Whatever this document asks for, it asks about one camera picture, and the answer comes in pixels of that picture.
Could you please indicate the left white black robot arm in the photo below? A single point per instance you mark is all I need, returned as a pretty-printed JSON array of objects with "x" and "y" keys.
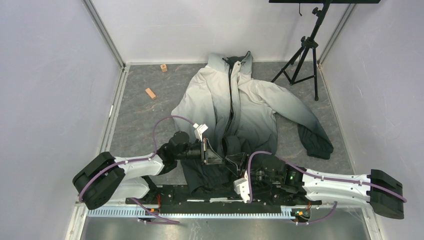
[{"x": 109, "y": 178}]

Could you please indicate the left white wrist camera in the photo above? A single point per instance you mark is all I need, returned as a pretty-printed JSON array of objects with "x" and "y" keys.
[{"x": 199, "y": 129}]

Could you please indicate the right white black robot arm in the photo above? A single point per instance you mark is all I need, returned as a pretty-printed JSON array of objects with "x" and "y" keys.
[{"x": 377, "y": 189}]

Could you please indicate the small wooden cube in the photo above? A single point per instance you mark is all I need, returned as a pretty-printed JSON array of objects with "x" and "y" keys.
[{"x": 163, "y": 68}]

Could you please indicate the long wooden block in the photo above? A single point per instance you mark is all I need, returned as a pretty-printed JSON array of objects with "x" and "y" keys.
[{"x": 150, "y": 93}]

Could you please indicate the black camera tripod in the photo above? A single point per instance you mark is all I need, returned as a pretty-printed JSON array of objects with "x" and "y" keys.
[{"x": 308, "y": 43}]

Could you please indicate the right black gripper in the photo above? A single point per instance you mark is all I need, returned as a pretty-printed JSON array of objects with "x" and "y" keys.
[{"x": 237, "y": 160}]

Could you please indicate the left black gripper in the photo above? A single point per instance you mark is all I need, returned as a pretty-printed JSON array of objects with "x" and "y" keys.
[{"x": 212, "y": 157}]

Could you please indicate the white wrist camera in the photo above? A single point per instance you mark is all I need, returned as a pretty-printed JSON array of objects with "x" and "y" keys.
[
  {"x": 242, "y": 188},
  {"x": 199, "y": 129}
]

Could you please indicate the grey to black gradient jacket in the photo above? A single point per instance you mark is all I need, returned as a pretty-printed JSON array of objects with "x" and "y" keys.
[{"x": 239, "y": 111}]

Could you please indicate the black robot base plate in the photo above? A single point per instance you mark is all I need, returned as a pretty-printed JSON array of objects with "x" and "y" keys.
[{"x": 177, "y": 199}]

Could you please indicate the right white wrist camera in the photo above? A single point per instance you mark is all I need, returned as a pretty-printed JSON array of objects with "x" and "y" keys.
[{"x": 242, "y": 188}]

